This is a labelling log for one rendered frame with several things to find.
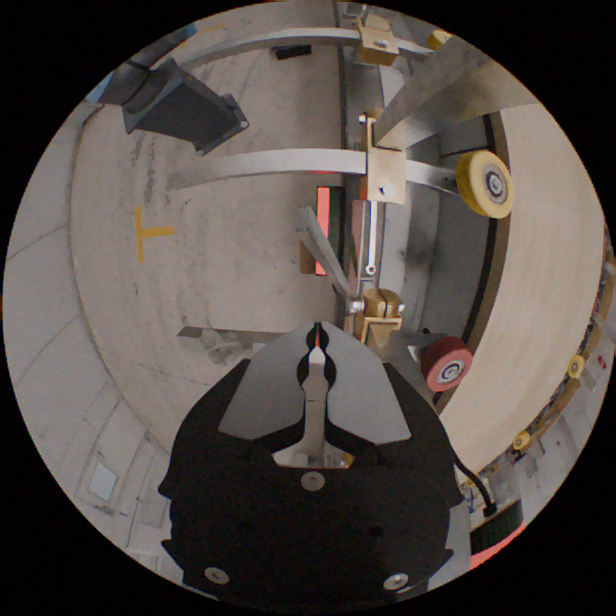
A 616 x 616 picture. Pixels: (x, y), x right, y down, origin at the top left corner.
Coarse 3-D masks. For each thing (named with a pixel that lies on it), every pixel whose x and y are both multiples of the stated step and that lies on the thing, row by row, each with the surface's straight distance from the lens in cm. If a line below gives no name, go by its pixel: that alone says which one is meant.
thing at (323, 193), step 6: (318, 192) 39; (324, 192) 39; (318, 198) 39; (324, 198) 39; (318, 204) 39; (324, 204) 39; (318, 210) 39; (324, 210) 39; (318, 216) 39; (324, 216) 39; (324, 222) 40; (324, 228) 40; (318, 264) 41; (318, 270) 41
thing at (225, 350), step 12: (204, 336) 33; (216, 336) 32; (228, 336) 30; (216, 348) 32; (228, 348) 32; (240, 348) 31; (252, 348) 30; (216, 360) 34; (228, 360) 33; (240, 360) 32
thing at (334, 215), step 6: (330, 192) 39; (336, 192) 39; (330, 198) 39; (336, 198) 39; (330, 204) 39; (336, 204) 39; (330, 210) 39; (336, 210) 39; (330, 216) 39; (336, 216) 40; (330, 222) 40; (336, 222) 40; (330, 228) 40; (336, 228) 40; (330, 234) 40; (336, 234) 40; (330, 240) 40; (336, 240) 40; (336, 246) 40; (336, 252) 40
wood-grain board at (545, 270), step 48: (528, 144) 39; (528, 192) 35; (576, 192) 60; (528, 240) 34; (576, 240) 57; (528, 288) 37; (576, 288) 64; (480, 336) 34; (528, 336) 45; (576, 336) 89; (480, 384) 42; (528, 384) 65; (480, 432) 68
